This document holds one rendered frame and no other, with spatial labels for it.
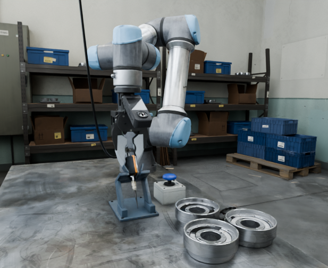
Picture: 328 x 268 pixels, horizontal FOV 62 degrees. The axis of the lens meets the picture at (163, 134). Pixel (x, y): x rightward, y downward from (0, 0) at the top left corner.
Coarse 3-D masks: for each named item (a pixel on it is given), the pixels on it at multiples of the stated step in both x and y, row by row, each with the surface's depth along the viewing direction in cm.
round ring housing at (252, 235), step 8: (240, 208) 63; (232, 216) 61; (256, 216) 61; (264, 216) 61; (272, 216) 59; (232, 224) 55; (240, 224) 57; (248, 224) 60; (256, 224) 59; (272, 224) 58; (240, 232) 54; (248, 232) 53; (256, 232) 53; (264, 232) 53; (272, 232) 54; (240, 240) 55; (248, 240) 53; (256, 240) 53; (264, 240) 53; (272, 240) 56
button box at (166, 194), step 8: (160, 184) 79; (168, 184) 77; (176, 184) 79; (160, 192) 76; (168, 192) 75; (176, 192) 76; (184, 192) 77; (160, 200) 76; (168, 200) 75; (176, 200) 76
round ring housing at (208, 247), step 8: (192, 224) 56; (200, 224) 57; (208, 224) 57; (216, 224) 57; (224, 224) 56; (184, 232) 51; (200, 232) 54; (208, 232) 55; (216, 232) 54; (232, 232) 54; (184, 240) 51; (192, 240) 49; (200, 240) 51; (208, 240) 55; (216, 240) 54; (224, 240) 51; (232, 240) 49; (192, 248) 49; (200, 248) 48; (208, 248) 47; (216, 248) 47; (224, 248) 48; (232, 248) 48; (192, 256) 50; (200, 256) 49; (208, 256) 48; (216, 256) 47; (224, 256) 48; (232, 256) 50
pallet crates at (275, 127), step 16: (256, 128) 436; (272, 128) 411; (288, 128) 405; (240, 144) 470; (256, 144) 441; (272, 144) 412; (288, 144) 389; (304, 144) 377; (240, 160) 488; (256, 160) 426; (272, 160) 414; (288, 160) 390; (304, 160) 382; (288, 176) 371; (304, 176) 390
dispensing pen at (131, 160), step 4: (128, 148) 74; (128, 152) 74; (128, 156) 71; (132, 156) 72; (128, 160) 71; (132, 160) 71; (128, 164) 70; (132, 164) 71; (128, 168) 70; (132, 168) 70; (132, 172) 70; (132, 176) 71; (132, 180) 70; (132, 184) 70; (132, 188) 70; (136, 196) 69; (136, 200) 68
